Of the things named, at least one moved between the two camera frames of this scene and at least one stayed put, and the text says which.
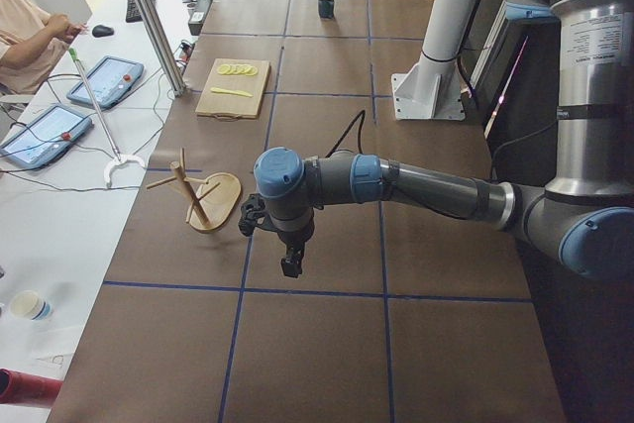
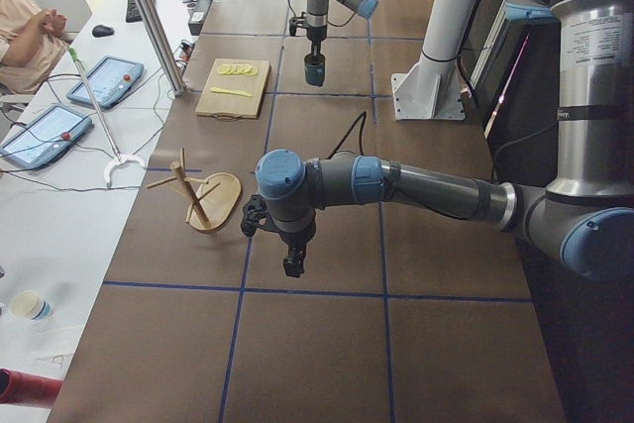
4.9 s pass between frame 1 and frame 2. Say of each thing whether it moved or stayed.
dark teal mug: moved
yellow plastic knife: stayed
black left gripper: stayed
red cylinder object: stayed
